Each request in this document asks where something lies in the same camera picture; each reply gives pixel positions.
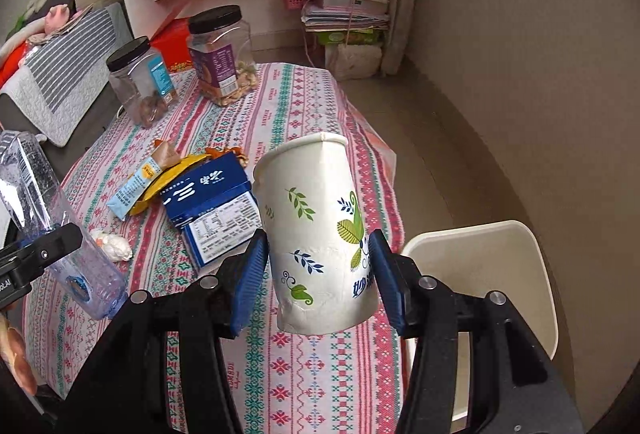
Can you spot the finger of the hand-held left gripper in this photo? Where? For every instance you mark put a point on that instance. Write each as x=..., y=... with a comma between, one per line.
x=55, y=244

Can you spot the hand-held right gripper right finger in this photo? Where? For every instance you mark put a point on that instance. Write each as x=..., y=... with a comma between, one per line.
x=387, y=284

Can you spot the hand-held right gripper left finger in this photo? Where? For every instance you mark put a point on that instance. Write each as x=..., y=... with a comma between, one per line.
x=247, y=274

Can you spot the clear plastic bottle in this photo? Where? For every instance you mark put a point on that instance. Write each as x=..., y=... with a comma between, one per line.
x=75, y=259

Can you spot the white leaf-print paper cup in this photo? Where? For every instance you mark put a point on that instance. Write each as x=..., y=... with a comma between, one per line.
x=315, y=234

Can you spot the orange peel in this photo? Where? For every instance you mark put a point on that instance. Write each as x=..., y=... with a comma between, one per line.
x=235, y=154

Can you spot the person's left hand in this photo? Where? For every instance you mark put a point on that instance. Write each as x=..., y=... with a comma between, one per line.
x=15, y=354

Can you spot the crumpled white tissue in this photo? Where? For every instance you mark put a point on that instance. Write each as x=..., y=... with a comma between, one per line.
x=117, y=246

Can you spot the blue milk carton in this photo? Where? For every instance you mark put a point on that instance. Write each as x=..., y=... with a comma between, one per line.
x=220, y=209

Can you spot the light blue snack bar wrapper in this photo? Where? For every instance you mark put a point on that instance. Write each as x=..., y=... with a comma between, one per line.
x=132, y=186

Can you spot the yellow snack wrapper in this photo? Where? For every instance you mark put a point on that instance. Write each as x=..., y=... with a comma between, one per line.
x=175, y=171

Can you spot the dark grey sofa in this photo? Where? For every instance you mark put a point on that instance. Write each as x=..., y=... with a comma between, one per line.
x=97, y=111

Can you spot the grey striped quilted blanket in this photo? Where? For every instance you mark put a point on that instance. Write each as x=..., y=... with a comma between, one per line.
x=65, y=68

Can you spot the clear jar with blue label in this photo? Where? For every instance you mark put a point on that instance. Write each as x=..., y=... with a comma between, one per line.
x=142, y=83

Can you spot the red cloth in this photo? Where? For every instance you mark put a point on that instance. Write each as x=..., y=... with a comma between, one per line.
x=10, y=63

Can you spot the clear jar with purple label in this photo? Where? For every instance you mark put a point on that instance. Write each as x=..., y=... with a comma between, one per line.
x=222, y=58

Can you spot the white bag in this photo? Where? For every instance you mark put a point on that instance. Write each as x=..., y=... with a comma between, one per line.
x=352, y=61

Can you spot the pink plush toy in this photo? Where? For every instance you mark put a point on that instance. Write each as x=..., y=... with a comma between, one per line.
x=60, y=17

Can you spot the red cardboard box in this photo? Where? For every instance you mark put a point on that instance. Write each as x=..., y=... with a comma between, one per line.
x=172, y=46

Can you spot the green cardboard box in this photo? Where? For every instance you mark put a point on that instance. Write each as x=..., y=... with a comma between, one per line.
x=350, y=37

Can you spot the stack of papers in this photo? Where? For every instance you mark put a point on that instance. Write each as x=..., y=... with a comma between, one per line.
x=350, y=11

